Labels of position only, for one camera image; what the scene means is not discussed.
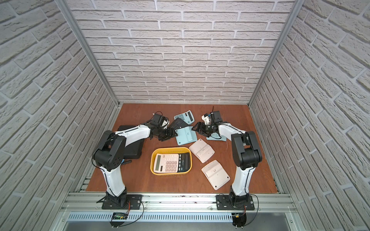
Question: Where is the black tool case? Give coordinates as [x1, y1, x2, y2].
[117, 125, 144, 159]

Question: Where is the pink calculator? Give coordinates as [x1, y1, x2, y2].
[153, 154, 180, 174]

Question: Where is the grey blue calculator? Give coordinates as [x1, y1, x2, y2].
[174, 110, 195, 125]

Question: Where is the left controller board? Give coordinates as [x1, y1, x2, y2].
[111, 212, 129, 220]

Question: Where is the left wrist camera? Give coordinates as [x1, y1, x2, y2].
[149, 113, 169, 128]

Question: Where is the right controller board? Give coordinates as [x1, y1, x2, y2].
[231, 213, 247, 228]

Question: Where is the white calculator front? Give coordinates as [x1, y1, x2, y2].
[201, 160, 230, 190]

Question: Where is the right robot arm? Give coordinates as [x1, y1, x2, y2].
[193, 122, 263, 208]

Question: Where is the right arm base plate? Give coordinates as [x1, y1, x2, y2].
[215, 194, 255, 211]

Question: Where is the white calculator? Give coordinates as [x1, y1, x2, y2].
[189, 139, 215, 163]
[201, 160, 230, 190]

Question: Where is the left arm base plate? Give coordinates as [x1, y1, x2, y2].
[97, 193, 143, 210]

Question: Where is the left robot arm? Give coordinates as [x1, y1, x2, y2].
[92, 124, 177, 207]

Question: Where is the white calculator middle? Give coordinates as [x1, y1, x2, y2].
[189, 139, 215, 163]

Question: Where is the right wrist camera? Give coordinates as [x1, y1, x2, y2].
[201, 111, 223, 125]

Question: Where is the controller board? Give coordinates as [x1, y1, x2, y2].
[231, 213, 247, 228]
[111, 212, 129, 220]

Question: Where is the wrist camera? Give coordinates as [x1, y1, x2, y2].
[201, 111, 223, 125]
[149, 113, 169, 128]

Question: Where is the black calculator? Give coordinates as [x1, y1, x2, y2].
[178, 153, 191, 173]
[168, 118, 189, 130]

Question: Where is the yellow storage box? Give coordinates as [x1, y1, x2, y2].
[150, 147, 193, 176]

